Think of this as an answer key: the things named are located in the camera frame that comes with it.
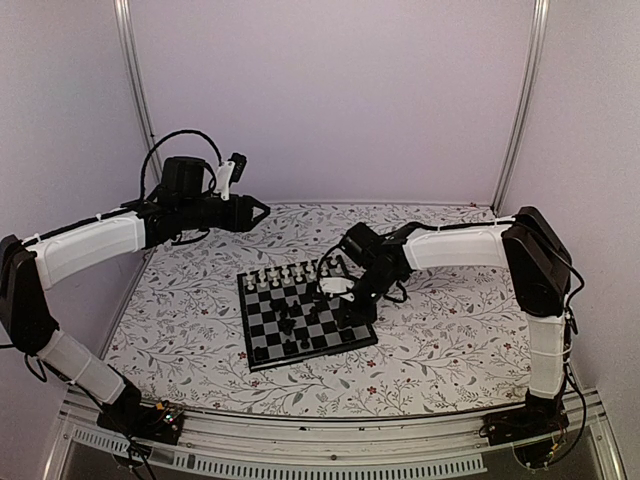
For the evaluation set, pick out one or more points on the pile of black chess pieces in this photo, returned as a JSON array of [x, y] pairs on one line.
[[294, 324]]

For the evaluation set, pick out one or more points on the front aluminium rail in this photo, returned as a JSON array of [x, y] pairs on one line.
[[224, 445]]

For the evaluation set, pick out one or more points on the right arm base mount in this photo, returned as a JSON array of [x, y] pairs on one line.
[[535, 434]]

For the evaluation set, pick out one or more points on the row of white chess pieces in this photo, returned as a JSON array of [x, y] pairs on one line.
[[279, 276]]

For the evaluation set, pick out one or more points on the right aluminium frame post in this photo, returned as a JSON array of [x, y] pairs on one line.
[[531, 69]]

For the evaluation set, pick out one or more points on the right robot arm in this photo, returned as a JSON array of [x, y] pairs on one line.
[[525, 244]]

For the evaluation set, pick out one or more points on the left aluminium frame post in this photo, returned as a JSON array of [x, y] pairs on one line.
[[124, 23]]

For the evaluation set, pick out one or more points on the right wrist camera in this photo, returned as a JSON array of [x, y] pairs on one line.
[[336, 286]]

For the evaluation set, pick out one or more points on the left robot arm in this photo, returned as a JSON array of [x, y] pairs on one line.
[[60, 290]]

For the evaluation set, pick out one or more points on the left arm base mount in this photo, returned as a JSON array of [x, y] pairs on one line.
[[162, 422]]

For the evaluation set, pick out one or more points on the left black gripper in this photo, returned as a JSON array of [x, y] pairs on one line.
[[240, 216]]

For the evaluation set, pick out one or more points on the black chess rook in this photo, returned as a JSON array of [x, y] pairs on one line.
[[260, 353]]

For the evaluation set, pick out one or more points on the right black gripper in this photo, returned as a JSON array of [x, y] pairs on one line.
[[367, 315]]

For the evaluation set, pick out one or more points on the aluminium frame post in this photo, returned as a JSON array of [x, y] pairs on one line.
[[124, 23], [531, 69]]

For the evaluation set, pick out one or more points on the black and grey chessboard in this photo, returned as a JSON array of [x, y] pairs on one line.
[[260, 323]]

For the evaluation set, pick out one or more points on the floral patterned table mat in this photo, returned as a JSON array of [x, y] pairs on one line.
[[200, 331]]

